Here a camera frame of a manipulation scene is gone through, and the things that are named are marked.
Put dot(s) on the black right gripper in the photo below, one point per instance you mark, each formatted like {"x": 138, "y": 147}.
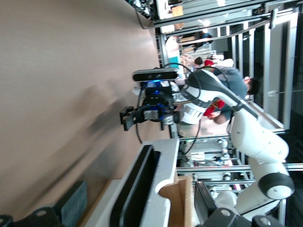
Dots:
{"x": 156, "y": 104}

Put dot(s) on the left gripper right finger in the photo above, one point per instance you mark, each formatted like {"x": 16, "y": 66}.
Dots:
{"x": 206, "y": 208}

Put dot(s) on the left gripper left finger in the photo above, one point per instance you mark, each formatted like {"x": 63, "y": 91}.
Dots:
{"x": 73, "y": 203}

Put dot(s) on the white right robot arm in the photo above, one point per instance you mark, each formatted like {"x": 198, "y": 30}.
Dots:
{"x": 255, "y": 139}

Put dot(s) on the light wooden drawer cabinet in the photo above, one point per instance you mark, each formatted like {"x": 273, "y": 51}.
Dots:
{"x": 183, "y": 208}

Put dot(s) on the person in red top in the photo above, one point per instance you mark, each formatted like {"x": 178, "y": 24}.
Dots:
{"x": 207, "y": 62}

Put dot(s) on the brown table cover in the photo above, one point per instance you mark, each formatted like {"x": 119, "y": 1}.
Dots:
{"x": 47, "y": 94}

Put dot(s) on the person in grey shirt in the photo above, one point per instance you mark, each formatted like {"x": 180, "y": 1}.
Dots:
{"x": 234, "y": 80}

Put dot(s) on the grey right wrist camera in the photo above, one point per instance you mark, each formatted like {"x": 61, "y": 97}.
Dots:
{"x": 154, "y": 76}

